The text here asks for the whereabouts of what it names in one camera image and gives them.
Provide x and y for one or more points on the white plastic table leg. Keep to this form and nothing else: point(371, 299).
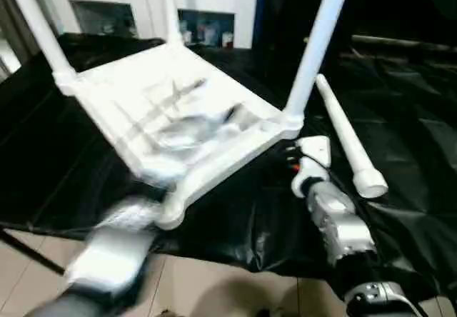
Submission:
point(317, 38)
point(43, 24)
point(173, 6)
point(346, 131)

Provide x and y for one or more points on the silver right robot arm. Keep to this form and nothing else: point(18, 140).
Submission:
point(339, 217)

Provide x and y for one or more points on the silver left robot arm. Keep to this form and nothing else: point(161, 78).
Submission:
point(110, 252)

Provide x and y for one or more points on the grey curtain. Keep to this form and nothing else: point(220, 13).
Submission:
point(9, 24)

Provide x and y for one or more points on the black work mat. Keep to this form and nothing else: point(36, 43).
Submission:
point(392, 117)

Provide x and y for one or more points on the white plastic table top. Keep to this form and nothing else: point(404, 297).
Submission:
point(118, 88)

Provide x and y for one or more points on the black piano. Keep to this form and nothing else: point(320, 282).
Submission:
point(392, 6)

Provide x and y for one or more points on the black folding table frame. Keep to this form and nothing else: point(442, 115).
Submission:
point(32, 251)

